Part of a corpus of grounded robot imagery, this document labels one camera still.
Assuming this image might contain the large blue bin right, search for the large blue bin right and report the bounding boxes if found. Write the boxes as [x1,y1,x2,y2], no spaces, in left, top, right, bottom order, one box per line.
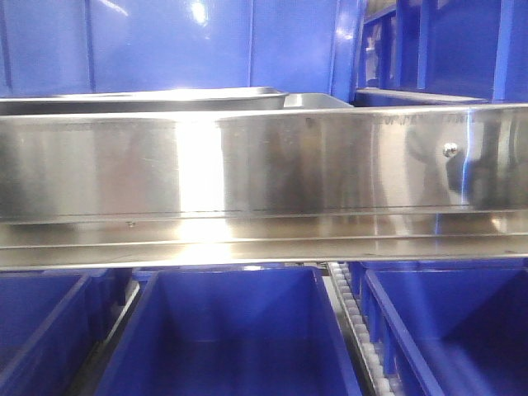
[1,1,365,101]

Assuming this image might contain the rail screw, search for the rail screw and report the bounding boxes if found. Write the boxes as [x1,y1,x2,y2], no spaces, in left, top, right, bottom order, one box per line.
[442,142,459,158]

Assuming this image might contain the lower blue bin left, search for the lower blue bin left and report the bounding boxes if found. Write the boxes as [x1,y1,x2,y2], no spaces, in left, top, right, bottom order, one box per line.
[1,274,94,395]

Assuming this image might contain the steel shelf front rail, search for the steel shelf front rail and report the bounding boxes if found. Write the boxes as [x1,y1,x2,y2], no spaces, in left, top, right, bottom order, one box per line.
[1,104,527,271]

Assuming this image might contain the lower blue bin right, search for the lower blue bin right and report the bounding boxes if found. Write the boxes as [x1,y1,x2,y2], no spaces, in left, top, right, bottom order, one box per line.
[363,268,527,395]

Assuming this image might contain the lower roller track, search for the lower roller track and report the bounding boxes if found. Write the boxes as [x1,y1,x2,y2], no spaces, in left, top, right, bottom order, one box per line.
[326,262,397,395]

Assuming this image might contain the silver metal tray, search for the silver metal tray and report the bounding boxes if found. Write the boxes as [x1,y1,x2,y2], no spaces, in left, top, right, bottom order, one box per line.
[1,87,288,116]
[283,93,352,110]

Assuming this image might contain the lower blue bin centre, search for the lower blue bin centre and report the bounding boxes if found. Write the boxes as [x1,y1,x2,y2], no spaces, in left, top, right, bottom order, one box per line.
[96,266,361,395]

